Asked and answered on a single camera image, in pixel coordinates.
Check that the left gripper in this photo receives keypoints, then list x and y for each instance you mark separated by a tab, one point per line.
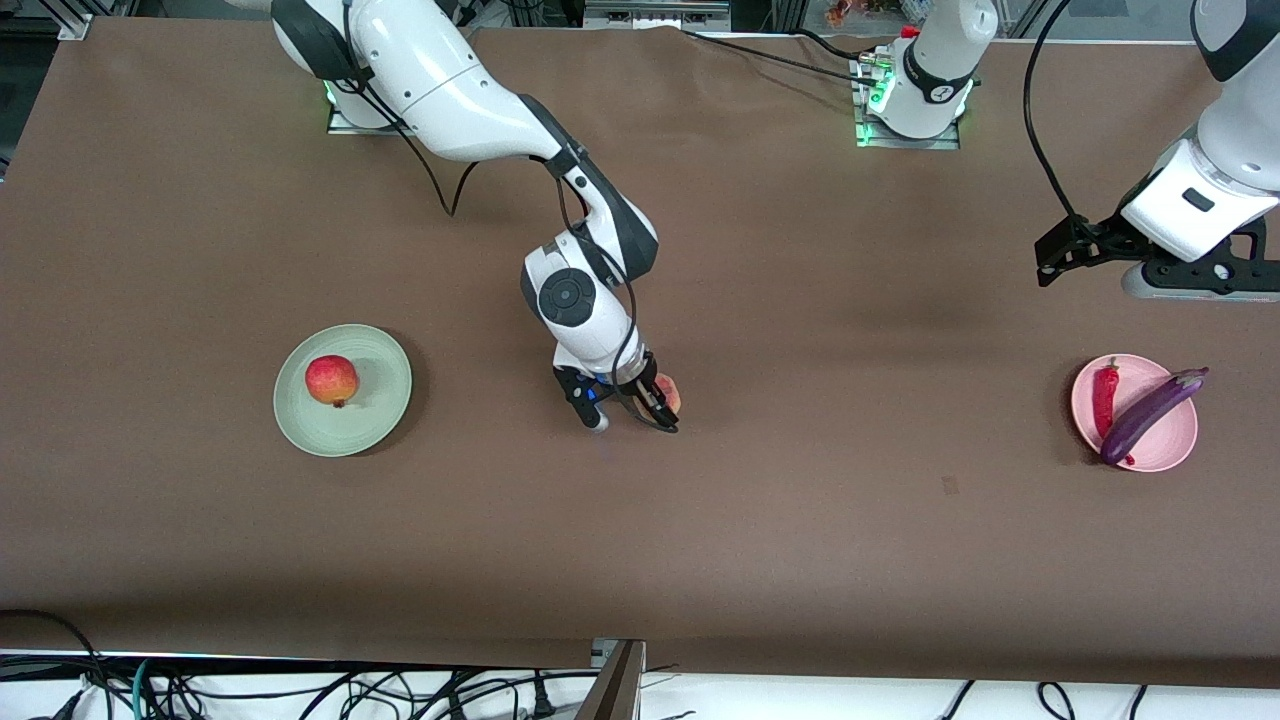
1097	240

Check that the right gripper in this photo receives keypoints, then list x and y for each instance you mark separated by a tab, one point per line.
643	390

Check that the yellow pink peach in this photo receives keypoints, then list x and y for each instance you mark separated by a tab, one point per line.
670	394

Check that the red chili pepper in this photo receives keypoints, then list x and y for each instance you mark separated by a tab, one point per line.
1104	395

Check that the purple eggplant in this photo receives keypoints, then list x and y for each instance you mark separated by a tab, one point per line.
1150	410

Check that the red pomegranate fruit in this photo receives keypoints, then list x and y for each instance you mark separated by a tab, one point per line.
332	380

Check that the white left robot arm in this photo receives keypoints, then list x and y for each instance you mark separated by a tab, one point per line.
930	70

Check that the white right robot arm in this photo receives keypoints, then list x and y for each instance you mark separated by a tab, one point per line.
430	80

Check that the pink round plate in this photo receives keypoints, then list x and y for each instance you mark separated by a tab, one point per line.
1170	440

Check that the green round plate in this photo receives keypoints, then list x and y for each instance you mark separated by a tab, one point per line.
385	400

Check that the colourful background item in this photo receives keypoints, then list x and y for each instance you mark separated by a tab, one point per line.
850	10

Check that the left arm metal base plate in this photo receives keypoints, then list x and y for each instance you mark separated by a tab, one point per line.
905	143

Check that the brown wooden post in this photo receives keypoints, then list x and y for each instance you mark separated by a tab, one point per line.
620	690

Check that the metal rail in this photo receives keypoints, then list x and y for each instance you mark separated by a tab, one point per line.
650	12

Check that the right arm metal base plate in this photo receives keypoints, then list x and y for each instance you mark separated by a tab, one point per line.
350	122

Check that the aluminium frame profile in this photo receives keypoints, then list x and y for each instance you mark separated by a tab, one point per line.
80	22

